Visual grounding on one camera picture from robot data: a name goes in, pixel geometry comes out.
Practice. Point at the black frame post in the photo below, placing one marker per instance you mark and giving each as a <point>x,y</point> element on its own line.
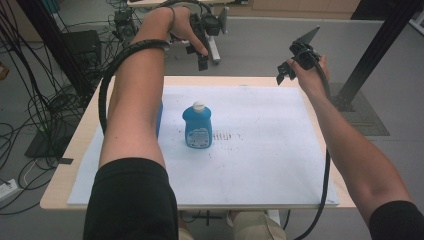
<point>376,46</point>

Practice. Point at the person's black left sleeve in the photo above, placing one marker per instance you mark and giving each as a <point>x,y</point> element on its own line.
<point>133,200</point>

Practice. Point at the white power strip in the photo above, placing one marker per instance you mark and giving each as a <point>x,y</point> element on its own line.
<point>7,190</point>

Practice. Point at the black stand base plate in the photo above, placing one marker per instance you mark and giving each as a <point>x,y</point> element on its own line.
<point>46,143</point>

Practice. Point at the person's black sleeve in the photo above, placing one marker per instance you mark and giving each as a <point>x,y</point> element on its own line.
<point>398,221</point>
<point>133,200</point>

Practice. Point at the person's right leg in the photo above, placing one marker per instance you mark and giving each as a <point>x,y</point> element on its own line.
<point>256,228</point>

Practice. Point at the person's left hand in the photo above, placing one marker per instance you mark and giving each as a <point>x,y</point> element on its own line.
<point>183,26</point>

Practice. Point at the person's black right sleeve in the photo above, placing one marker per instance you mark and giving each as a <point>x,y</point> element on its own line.
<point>398,221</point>

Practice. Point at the black computer case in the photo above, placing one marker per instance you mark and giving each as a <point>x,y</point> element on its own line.
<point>83,46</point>

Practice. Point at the person's left leg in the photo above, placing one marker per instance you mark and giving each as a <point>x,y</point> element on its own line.
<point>185,231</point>

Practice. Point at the black metal stand post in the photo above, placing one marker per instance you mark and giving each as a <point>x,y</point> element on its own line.
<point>53,43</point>

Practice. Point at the person's leg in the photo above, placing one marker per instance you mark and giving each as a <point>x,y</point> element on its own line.
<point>185,231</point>
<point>256,228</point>

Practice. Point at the blue cardboard box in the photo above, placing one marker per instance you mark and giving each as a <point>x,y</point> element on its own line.
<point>159,120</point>

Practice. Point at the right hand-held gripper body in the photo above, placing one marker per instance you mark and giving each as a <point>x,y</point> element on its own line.
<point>305,55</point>

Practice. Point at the black device on stand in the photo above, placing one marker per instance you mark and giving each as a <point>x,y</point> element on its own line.
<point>125,28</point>

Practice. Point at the blue detergent bottle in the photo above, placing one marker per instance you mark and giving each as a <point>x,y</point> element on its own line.
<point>197,128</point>

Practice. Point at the white table mat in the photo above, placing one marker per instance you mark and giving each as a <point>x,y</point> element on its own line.
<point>260,150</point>

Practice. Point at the black tape strip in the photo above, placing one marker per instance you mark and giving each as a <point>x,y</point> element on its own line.
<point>65,161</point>

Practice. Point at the person's right hand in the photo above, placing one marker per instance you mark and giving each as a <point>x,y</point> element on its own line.
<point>311,81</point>

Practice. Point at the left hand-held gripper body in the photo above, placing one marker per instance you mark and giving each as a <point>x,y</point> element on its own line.
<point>213,25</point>

